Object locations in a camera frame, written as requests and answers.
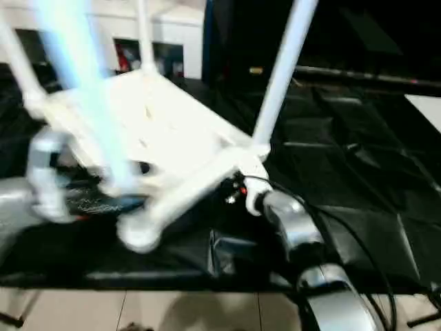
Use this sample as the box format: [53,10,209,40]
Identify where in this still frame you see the white plastic table leg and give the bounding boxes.
[0,13,48,111]
[135,0,156,75]
[32,0,139,197]
[251,0,320,152]

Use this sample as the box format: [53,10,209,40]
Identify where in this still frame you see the white plastic table top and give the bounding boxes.
[23,67,273,254]

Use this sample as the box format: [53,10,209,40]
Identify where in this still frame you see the black glossy mat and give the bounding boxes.
[0,61,441,296]

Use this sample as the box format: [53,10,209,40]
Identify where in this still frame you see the red packet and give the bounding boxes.
[116,44,129,70]

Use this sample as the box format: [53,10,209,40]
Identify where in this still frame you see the dark metal pole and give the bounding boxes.
[296,66,441,87]

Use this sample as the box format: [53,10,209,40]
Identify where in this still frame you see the white glass-door cabinet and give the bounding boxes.
[0,0,204,80]

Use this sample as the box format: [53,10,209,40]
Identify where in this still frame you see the black backdrop cloth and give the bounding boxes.
[203,0,441,83]

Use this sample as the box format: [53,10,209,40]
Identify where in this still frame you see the white flat board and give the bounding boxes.
[404,93,441,134]

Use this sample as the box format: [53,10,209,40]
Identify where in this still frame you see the black floor stand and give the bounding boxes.
[408,310,441,328]

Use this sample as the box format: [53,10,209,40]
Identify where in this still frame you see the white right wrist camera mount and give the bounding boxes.
[237,157,273,217]

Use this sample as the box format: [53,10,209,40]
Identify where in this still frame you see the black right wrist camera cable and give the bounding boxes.
[246,175,397,331]

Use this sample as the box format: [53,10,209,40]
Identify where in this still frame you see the black frame leg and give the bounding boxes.
[0,312,25,328]

